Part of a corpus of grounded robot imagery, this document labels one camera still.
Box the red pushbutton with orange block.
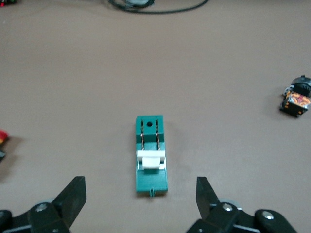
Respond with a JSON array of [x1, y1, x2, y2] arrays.
[[0, 129, 10, 160]]

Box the black pushbutton with orange block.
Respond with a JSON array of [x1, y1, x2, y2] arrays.
[[279, 75, 311, 119]]

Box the brown paper table cover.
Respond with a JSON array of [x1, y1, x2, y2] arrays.
[[0, 0, 311, 233]]

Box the black looped cable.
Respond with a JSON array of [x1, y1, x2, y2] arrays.
[[121, 0, 210, 15]]

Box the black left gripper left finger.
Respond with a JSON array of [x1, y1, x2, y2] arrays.
[[0, 176, 87, 233]]

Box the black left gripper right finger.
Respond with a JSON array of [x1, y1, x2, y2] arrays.
[[186, 176, 298, 233]]

